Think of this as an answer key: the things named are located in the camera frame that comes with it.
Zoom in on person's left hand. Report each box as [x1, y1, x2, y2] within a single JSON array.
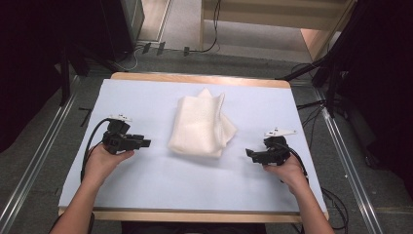
[[82, 143, 136, 190]]

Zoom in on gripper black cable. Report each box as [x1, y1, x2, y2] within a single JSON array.
[[79, 117, 112, 183], [274, 141, 311, 187]]

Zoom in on metal floor rail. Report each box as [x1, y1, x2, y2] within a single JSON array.
[[313, 87, 385, 234], [0, 75, 81, 234]]

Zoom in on white floor cable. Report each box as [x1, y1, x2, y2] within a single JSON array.
[[113, 45, 144, 72]]

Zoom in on wooden table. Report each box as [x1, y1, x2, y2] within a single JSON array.
[[57, 71, 330, 224]]

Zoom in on black cabinet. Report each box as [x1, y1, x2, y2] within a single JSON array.
[[98, 0, 146, 63]]

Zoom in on hanging black cable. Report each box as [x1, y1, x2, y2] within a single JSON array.
[[188, 0, 223, 55]]

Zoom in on black metal stand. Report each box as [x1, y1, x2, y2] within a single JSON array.
[[275, 0, 370, 119]]

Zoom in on wooden shelf unit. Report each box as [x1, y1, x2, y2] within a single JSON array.
[[199, 0, 358, 62]]

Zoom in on light blue mat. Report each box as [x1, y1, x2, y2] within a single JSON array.
[[57, 78, 327, 215]]

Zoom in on person's right hand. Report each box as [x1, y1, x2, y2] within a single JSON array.
[[262, 154, 310, 196]]

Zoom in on black floor cable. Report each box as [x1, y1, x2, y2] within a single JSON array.
[[320, 187, 351, 232]]

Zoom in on white mesh laundry bag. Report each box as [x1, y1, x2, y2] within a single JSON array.
[[167, 87, 239, 160]]

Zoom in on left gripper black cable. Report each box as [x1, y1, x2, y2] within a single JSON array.
[[79, 117, 112, 183]]

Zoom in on dark curtain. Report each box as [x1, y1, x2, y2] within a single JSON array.
[[0, 0, 105, 154], [337, 0, 413, 198]]

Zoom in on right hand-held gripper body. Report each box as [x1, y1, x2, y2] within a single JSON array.
[[257, 128, 298, 167]]

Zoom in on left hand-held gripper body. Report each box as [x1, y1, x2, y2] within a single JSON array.
[[101, 113, 138, 156]]

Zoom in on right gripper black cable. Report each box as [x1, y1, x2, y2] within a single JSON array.
[[274, 141, 311, 187]]

